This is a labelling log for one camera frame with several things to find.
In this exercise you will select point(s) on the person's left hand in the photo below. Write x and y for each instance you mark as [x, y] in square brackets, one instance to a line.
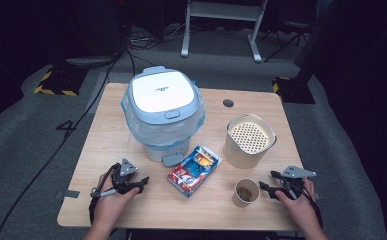
[109, 208]

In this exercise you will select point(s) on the cream container with perforated insert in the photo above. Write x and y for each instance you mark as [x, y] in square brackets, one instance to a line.
[244, 153]

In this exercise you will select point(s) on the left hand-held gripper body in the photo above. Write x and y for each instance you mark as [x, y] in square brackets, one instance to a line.
[122, 173]

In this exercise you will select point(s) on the black tripod stand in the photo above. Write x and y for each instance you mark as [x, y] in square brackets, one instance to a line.
[289, 40]

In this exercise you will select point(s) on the colourful printed carton box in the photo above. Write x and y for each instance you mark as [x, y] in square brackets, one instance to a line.
[194, 170]

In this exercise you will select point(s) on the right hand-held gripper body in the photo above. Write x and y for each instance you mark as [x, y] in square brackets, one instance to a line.
[296, 172]

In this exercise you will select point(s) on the white metal desk frame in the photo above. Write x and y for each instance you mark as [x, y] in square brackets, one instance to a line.
[254, 36]

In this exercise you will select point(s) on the grey tape piece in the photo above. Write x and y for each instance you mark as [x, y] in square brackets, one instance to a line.
[68, 194]

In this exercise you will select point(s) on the white blue rice cooker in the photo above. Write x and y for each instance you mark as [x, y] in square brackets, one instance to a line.
[162, 91]

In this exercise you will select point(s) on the brown paper cup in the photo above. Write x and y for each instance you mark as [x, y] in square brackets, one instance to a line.
[239, 199]

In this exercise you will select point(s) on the translucent blue bin liner bag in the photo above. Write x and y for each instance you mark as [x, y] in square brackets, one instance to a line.
[167, 133]

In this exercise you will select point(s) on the person's right hand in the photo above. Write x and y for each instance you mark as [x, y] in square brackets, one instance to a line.
[302, 210]

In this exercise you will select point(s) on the black yellow striped stand base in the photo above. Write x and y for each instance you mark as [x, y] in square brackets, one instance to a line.
[294, 91]
[59, 81]

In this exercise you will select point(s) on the dark round table grommet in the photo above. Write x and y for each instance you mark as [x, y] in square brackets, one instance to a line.
[228, 103]

